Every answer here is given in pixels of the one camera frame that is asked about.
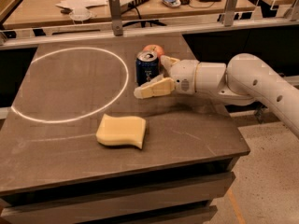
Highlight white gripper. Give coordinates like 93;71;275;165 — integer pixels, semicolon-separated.
134;55;199;99

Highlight blue pepsi can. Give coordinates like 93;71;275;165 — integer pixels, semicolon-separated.
135;50;159;86

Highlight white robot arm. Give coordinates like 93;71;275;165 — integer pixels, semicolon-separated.
134;53;299;136

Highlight red apple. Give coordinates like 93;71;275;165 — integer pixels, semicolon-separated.
143;44;164;57

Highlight yellow sponge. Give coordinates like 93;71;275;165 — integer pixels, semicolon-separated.
96;114;146;149

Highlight blue white device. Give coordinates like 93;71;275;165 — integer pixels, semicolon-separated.
162;0;181;7

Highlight grey power strip box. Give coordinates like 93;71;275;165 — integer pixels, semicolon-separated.
120;0;149;13

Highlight white paper sheets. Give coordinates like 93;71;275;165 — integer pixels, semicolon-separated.
57;0;108;9

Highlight clear plastic lid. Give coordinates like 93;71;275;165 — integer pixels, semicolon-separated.
69;7;92;21

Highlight wooden desk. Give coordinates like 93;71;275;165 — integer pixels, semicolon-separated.
2;0;263;30

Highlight black cable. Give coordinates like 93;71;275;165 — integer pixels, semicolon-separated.
121;3;168;29

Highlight left grey metal post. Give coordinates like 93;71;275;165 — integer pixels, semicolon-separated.
108;0;123;36

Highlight grey metal post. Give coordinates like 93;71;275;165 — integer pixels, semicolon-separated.
222;0;237;26
108;0;123;36

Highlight right grey metal post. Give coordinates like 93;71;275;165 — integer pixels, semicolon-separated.
222;0;237;26

